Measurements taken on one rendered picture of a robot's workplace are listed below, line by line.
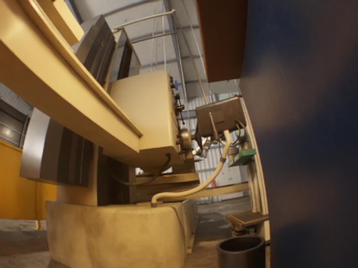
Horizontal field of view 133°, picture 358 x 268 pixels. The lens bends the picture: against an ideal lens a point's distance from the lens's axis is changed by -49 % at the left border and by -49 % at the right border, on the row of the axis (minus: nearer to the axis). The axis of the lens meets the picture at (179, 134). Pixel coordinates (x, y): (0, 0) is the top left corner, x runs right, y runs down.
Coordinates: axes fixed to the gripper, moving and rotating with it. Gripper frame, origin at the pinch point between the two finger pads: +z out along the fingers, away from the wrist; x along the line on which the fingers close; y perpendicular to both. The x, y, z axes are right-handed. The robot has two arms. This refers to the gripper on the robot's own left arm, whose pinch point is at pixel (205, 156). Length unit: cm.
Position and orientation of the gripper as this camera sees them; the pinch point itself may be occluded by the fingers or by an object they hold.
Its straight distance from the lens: 160.1
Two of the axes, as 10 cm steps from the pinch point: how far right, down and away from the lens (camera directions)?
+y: -9.4, -2.3, 2.5
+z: -2.8, 9.4, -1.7
